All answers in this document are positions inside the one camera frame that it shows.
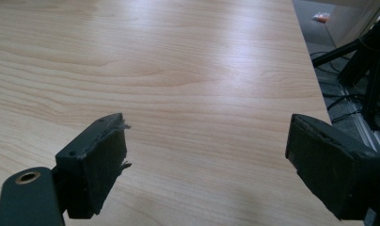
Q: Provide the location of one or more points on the metal floor rail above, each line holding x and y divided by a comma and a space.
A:
371, 138

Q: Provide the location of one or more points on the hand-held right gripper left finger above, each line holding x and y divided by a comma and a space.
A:
94, 166

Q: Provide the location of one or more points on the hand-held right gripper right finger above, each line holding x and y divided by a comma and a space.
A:
332, 169

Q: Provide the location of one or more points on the black tripod stand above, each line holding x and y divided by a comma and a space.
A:
376, 62

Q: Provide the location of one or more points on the orange-red plastic packet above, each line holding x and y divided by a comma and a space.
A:
321, 17

